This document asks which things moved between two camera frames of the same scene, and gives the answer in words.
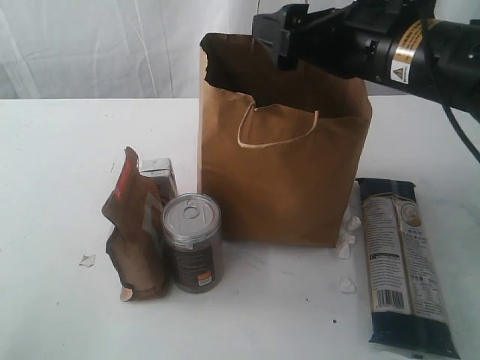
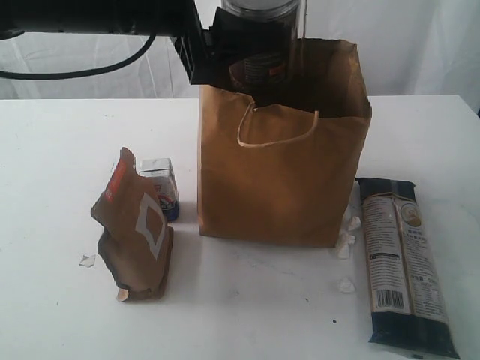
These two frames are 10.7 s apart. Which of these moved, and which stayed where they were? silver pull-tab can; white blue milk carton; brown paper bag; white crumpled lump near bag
Moved: silver pull-tab can
Stayed: brown paper bag; white blue milk carton; white crumpled lump near bag
